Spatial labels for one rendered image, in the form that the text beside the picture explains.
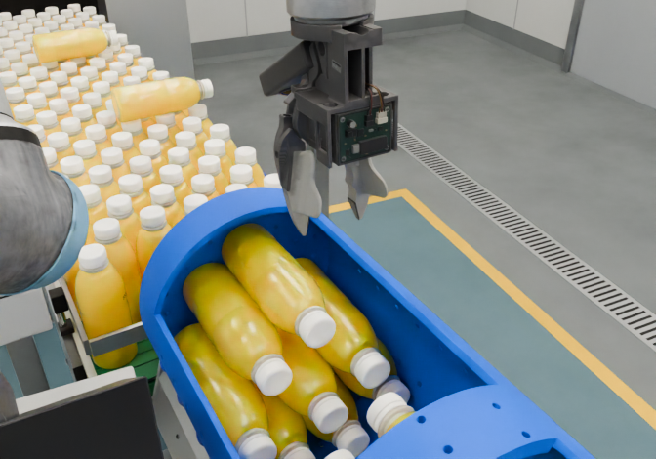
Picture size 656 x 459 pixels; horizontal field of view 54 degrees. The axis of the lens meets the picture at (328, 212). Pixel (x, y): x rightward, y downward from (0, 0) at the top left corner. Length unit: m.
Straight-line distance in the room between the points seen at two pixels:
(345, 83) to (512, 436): 0.30
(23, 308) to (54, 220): 0.40
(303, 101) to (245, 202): 0.25
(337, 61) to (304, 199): 0.14
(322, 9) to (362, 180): 0.19
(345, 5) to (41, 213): 0.31
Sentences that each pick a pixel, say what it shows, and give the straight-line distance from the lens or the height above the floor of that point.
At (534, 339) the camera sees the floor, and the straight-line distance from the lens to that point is 2.52.
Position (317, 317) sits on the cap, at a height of 1.18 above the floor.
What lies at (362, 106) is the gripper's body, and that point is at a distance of 0.54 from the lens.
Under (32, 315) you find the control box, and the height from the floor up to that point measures 1.03.
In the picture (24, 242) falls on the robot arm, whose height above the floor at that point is 1.33.
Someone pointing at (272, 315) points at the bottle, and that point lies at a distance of 0.73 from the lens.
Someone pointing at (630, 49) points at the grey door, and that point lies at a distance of 4.85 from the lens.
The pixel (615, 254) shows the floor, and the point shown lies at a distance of 3.10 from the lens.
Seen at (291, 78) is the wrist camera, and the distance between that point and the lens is 0.61.
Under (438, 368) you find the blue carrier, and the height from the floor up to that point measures 1.08.
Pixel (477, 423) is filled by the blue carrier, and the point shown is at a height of 1.23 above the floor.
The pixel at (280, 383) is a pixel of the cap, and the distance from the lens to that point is 0.72.
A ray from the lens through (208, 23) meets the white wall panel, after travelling 5.28.
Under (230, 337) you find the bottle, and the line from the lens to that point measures 0.74.
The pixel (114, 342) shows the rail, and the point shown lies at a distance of 1.03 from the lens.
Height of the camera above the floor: 1.63
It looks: 31 degrees down
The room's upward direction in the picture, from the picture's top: straight up
